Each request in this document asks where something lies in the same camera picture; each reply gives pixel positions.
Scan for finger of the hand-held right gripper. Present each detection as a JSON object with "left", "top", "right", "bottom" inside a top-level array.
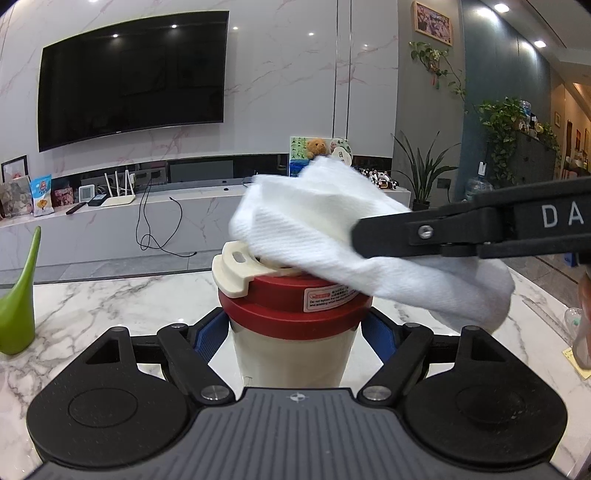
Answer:
[
  {"left": 352, "top": 201, "right": 512, "bottom": 260},
  {"left": 462, "top": 176, "right": 591, "bottom": 208}
]

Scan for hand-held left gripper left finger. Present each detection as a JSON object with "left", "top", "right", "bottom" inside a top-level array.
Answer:
[{"left": 85, "top": 307, "right": 234, "bottom": 408}]

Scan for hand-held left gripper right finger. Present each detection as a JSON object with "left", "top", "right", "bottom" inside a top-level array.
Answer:
[{"left": 358, "top": 307, "right": 505, "bottom": 408}]

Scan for cream container with red lid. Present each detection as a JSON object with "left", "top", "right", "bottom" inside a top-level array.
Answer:
[{"left": 211, "top": 240, "right": 375, "bottom": 389}]

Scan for white cloth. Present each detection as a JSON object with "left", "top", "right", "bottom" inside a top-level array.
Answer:
[{"left": 229, "top": 157, "right": 515, "bottom": 335}]

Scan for dark grey cabinet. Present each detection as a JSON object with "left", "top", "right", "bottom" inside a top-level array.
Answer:
[{"left": 489, "top": 131, "right": 561, "bottom": 190}]

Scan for clear water jug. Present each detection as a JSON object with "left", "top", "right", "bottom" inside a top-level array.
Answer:
[{"left": 464, "top": 161, "right": 495, "bottom": 201}]

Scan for black and white toys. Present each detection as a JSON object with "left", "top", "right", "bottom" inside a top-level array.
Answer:
[{"left": 358, "top": 168, "right": 400, "bottom": 190}]

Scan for potted long-leaf plant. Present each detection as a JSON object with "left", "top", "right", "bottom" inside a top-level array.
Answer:
[{"left": 392, "top": 130, "right": 462, "bottom": 212}]

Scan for trailing green plant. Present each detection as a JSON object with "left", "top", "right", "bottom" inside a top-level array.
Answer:
[{"left": 478, "top": 97, "right": 561, "bottom": 185}]

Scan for round white paper fan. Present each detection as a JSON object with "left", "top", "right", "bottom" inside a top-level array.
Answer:
[{"left": 330, "top": 138, "right": 354, "bottom": 167}]

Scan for grey translucent cup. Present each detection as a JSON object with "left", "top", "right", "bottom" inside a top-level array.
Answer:
[{"left": 564, "top": 307, "right": 591, "bottom": 370}]

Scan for green and blue painting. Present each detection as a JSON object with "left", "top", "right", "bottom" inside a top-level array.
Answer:
[{"left": 289, "top": 136, "right": 333, "bottom": 177}]

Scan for yellow paper note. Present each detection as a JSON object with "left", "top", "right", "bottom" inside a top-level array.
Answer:
[{"left": 562, "top": 347, "right": 591, "bottom": 380}]

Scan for marble television console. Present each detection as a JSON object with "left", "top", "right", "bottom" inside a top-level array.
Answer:
[{"left": 0, "top": 185, "right": 411, "bottom": 284}]

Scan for white router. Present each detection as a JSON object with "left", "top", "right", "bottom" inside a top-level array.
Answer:
[{"left": 100, "top": 170, "right": 137, "bottom": 207}]

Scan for hanging vine plant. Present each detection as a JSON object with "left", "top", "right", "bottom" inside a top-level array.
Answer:
[{"left": 409, "top": 41, "right": 468, "bottom": 100}]

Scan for grey speaker box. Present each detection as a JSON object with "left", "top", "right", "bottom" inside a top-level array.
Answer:
[{"left": 167, "top": 159, "right": 235, "bottom": 184}]

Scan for green watering can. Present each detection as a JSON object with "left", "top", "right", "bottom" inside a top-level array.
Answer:
[{"left": 0, "top": 226, "right": 42, "bottom": 356}]

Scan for blue snack bag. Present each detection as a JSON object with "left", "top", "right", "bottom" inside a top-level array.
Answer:
[{"left": 30, "top": 174, "right": 55, "bottom": 217}]

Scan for black cable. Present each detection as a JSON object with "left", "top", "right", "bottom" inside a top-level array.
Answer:
[{"left": 135, "top": 182, "right": 197, "bottom": 258}]

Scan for wooden framed wall picture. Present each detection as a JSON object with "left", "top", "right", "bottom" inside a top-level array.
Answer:
[{"left": 412, "top": 1, "right": 454, "bottom": 47}]

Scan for black picture frame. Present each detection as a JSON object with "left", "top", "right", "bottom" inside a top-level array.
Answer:
[{"left": 1, "top": 155, "right": 29, "bottom": 183}]

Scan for black wall television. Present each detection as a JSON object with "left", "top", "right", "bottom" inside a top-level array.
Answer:
[{"left": 37, "top": 10, "right": 230, "bottom": 153}]

